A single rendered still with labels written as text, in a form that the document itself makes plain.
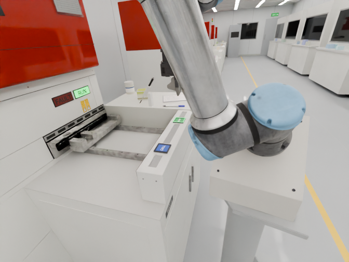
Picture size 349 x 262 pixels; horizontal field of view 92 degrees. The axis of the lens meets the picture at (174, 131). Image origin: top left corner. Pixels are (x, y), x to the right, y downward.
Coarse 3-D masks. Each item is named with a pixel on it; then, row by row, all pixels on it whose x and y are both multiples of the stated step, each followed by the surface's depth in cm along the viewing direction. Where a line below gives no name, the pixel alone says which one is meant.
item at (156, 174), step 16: (176, 128) 81; (176, 144) 69; (144, 160) 61; (160, 160) 60; (176, 160) 69; (144, 176) 56; (160, 176) 54; (176, 176) 72; (144, 192) 60; (160, 192) 58
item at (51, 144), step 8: (104, 112) 116; (88, 120) 102; (104, 120) 117; (72, 128) 92; (56, 136) 85; (64, 136) 88; (80, 136) 98; (48, 144) 80; (56, 152) 84; (64, 152) 88
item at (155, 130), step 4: (116, 128) 113; (120, 128) 112; (124, 128) 112; (128, 128) 111; (132, 128) 110; (136, 128) 109; (140, 128) 108; (144, 128) 107; (148, 128) 106; (152, 128) 106; (156, 128) 106; (160, 128) 105; (144, 132) 108; (148, 132) 107; (152, 132) 107; (156, 132) 106; (160, 132) 105
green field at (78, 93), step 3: (84, 87) 98; (87, 87) 101; (75, 90) 93; (78, 90) 95; (81, 90) 97; (84, 90) 99; (87, 90) 101; (75, 93) 93; (78, 93) 95; (81, 93) 97; (84, 93) 99; (87, 93) 101; (75, 96) 93; (78, 96) 95
